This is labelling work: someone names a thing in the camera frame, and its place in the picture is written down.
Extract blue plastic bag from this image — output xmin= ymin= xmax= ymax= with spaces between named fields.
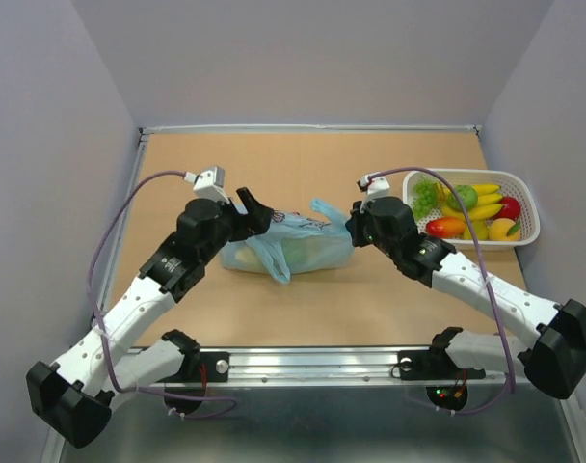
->
xmin=220 ymin=199 xmax=354 ymax=284

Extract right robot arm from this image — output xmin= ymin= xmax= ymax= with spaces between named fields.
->
xmin=346 ymin=196 xmax=586 ymax=399

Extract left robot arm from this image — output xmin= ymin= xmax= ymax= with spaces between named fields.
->
xmin=26 ymin=188 xmax=274 ymax=449

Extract green round fruit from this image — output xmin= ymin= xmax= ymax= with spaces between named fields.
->
xmin=446 ymin=185 xmax=478 ymax=211

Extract green grapes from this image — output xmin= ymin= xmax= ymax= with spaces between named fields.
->
xmin=412 ymin=177 xmax=439 ymax=220

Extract red orange mango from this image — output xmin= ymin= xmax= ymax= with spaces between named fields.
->
xmin=425 ymin=217 xmax=466 ymax=239

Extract white perforated basket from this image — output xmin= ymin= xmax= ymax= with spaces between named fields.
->
xmin=402 ymin=169 xmax=540 ymax=251

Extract yellow green starfruit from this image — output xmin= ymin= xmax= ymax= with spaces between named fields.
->
xmin=462 ymin=221 xmax=489 ymax=241

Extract yellow bananas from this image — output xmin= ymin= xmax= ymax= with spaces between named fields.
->
xmin=441 ymin=183 xmax=503 ymax=221

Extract orange peach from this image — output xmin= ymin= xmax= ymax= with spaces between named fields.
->
xmin=488 ymin=218 xmax=521 ymax=242

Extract red apple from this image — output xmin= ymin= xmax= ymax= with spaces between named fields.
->
xmin=494 ymin=196 xmax=521 ymax=221

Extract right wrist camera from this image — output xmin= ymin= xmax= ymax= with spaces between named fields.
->
xmin=357 ymin=174 xmax=390 ymax=201

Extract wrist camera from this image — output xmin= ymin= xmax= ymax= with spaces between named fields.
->
xmin=183 ymin=165 xmax=233 ymax=204
xmin=357 ymin=174 xmax=390 ymax=201

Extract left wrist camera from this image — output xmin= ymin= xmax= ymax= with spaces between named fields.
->
xmin=183 ymin=165 xmax=233 ymax=204

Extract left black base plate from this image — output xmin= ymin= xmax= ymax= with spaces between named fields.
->
xmin=162 ymin=350 xmax=230 ymax=384

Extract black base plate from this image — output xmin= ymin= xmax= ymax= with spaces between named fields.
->
xmin=396 ymin=347 xmax=486 ymax=381
xmin=162 ymin=350 xmax=230 ymax=384

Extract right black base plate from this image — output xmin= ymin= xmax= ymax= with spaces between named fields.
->
xmin=396 ymin=347 xmax=486 ymax=381

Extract aluminium mounting rail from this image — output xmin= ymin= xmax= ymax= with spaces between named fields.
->
xmin=143 ymin=343 xmax=530 ymax=389

